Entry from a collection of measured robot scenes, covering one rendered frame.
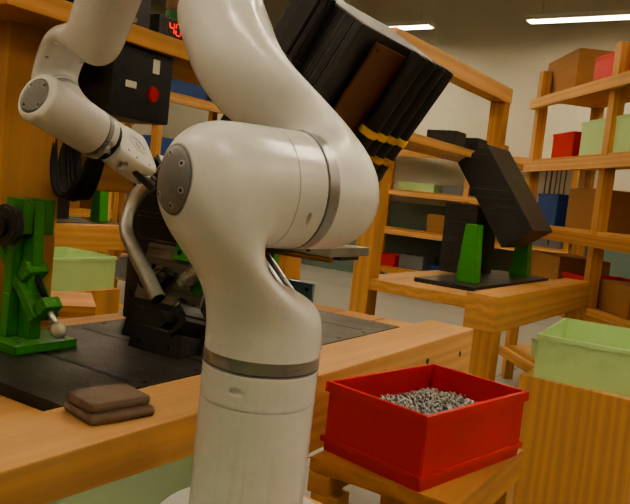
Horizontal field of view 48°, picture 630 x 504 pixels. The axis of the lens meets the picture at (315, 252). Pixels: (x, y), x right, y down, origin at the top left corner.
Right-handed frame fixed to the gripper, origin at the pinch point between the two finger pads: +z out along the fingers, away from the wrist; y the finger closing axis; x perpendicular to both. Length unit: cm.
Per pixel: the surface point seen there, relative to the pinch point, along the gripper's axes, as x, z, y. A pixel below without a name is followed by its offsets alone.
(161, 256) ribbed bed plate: 11.9, 11.7, -8.2
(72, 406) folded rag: 12, -27, -49
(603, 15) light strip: -292, 682, 401
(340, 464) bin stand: -6, 10, -65
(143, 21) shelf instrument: -11.4, -3.0, 34.1
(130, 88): -2.1, -1.5, 22.1
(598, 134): -131, 322, 105
